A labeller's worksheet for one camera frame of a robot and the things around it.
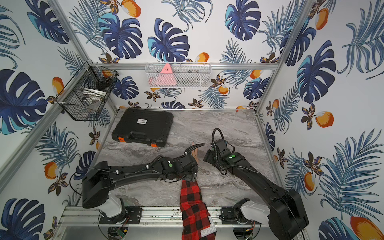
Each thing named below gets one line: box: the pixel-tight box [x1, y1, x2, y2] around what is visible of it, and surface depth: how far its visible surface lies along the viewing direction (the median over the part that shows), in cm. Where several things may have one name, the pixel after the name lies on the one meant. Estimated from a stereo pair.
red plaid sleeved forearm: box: [179, 180, 217, 240], surface depth 75 cm
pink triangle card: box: [152, 63, 177, 86], surface depth 92 cm
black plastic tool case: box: [111, 108, 174, 148], surface depth 105 cm
